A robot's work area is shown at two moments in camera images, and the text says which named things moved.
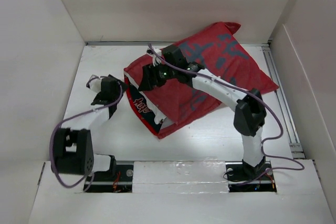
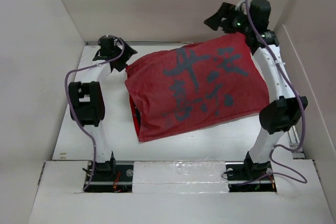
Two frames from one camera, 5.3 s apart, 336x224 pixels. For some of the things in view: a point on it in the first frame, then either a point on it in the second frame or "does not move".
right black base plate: x=238 y=183 does not move
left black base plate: x=103 y=182 does not move
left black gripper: x=125 y=87 -> x=128 y=52
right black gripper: x=150 y=71 -> x=226 y=9
